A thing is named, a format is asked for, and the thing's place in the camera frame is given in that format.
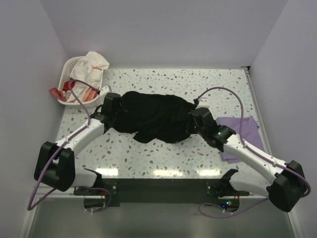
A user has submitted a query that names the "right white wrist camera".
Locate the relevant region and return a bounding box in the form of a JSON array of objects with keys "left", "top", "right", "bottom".
[{"left": 194, "top": 98, "right": 210, "bottom": 109}]

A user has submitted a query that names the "folded purple t shirt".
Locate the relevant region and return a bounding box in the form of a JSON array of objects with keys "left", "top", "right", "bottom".
[{"left": 215, "top": 115, "right": 268, "bottom": 164}]

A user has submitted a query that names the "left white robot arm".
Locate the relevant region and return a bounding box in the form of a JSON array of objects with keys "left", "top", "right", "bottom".
[{"left": 34, "top": 93, "right": 122, "bottom": 194}]

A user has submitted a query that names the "black t shirt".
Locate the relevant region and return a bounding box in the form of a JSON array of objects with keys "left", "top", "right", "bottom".
[{"left": 113, "top": 91, "right": 196, "bottom": 144}]

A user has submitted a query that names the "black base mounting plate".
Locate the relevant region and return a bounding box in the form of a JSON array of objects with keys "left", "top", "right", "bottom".
[{"left": 74, "top": 178, "right": 240, "bottom": 212}]

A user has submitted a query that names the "pink red garment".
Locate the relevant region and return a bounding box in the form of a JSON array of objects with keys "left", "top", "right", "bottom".
[{"left": 49, "top": 79, "right": 100, "bottom": 102}]

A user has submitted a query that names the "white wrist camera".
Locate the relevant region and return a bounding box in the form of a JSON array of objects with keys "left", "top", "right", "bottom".
[
  {"left": 194, "top": 98, "right": 210, "bottom": 109},
  {"left": 99, "top": 85, "right": 112, "bottom": 97}
]

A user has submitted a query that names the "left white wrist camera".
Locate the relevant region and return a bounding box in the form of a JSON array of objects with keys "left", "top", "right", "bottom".
[{"left": 99, "top": 85, "right": 112, "bottom": 97}]

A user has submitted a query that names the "white laundry basket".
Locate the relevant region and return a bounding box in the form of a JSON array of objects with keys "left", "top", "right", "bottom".
[{"left": 57, "top": 56, "right": 106, "bottom": 109}]

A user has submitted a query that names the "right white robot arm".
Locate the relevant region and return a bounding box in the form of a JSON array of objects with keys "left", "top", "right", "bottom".
[{"left": 188, "top": 108, "right": 311, "bottom": 212}]

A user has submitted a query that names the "white t shirt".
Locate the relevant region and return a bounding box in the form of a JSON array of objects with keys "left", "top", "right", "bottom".
[{"left": 70, "top": 52, "right": 109, "bottom": 102}]

